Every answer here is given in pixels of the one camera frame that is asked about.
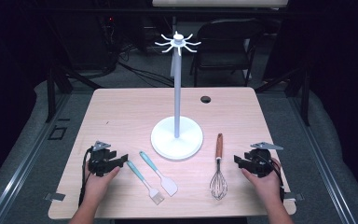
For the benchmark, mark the grey metal table bracket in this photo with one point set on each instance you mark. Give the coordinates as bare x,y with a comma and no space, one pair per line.
55,196
293,196

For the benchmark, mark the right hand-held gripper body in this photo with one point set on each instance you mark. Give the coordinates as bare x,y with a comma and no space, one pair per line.
261,161

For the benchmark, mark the person's left hand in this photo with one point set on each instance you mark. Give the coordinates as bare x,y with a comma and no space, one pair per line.
98,186

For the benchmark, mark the white utensil rack stand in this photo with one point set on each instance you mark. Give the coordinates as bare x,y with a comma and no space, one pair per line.
177,93

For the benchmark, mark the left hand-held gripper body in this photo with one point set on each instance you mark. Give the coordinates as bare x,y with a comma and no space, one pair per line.
99,161

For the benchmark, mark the black folding chair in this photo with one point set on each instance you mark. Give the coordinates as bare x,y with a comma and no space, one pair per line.
227,43

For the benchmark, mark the aluminium floor rail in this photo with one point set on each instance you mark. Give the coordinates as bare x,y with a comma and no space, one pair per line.
320,165
24,165

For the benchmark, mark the black metal stand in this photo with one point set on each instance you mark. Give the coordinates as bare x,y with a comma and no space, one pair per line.
305,93
51,93

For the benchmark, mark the person's right hand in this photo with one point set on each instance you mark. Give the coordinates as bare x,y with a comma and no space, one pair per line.
265,186

